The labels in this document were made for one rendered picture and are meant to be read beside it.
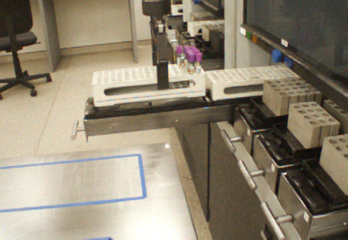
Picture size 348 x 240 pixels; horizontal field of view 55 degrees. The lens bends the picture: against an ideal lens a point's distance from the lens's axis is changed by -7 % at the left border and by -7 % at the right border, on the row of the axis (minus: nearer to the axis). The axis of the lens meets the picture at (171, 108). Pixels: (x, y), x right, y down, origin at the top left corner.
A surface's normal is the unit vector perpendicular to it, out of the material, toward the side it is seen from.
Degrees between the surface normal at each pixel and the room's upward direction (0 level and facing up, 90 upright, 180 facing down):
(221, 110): 90
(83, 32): 90
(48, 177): 0
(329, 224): 90
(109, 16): 90
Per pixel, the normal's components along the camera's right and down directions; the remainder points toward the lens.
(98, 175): -0.04, -0.90
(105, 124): 0.15, 0.42
